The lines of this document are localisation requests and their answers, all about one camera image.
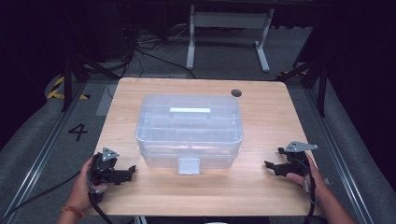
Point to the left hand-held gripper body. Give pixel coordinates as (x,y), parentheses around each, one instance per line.
(104,169)

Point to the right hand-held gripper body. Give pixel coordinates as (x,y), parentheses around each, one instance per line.
(299,161)

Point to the clear plastic storage box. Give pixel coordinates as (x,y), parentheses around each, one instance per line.
(190,137)

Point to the person's right hand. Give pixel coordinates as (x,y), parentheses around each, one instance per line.
(316,182)

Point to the person's left hand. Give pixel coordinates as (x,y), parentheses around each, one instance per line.
(81,189)

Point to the black tripod stand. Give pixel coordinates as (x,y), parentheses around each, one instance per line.
(322,90)
(67,81)

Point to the dark round table grommet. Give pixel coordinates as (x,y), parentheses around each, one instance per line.
(236,93)

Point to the yellow black floor tape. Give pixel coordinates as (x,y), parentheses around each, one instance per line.
(56,91)

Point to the white metal stand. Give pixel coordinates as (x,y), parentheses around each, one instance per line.
(230,20)

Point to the metal floor rail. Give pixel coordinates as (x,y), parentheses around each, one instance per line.
(40,155)
(339,149)

